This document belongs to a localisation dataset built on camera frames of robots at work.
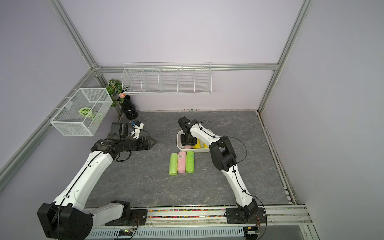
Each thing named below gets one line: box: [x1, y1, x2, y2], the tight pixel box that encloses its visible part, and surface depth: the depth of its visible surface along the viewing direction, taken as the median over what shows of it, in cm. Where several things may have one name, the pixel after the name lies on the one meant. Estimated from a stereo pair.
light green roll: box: [168, 153, 178, 176], surface depth 91 cm
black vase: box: [121, 94, 138, 120], surface depth 114 cm
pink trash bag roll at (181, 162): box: [177, 151, 186, 174], surface depth 91 cm
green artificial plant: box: [105, 79, 126, 107], surface depth 99 cm
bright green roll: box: [185, 151, 195, 173], surface depth 92 cm
